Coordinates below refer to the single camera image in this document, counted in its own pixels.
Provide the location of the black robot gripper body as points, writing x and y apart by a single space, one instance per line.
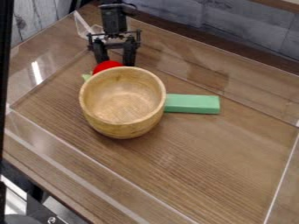
115 36

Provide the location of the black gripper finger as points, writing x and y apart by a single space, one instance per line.
130 53
100 54

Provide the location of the red toy fruit green stem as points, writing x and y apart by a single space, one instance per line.
100 67

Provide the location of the light wooden bowl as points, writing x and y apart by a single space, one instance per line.
122 100

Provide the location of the green rectangular block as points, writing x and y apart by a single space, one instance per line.
192 103

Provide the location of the black metal table frame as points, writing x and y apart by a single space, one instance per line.
29 205

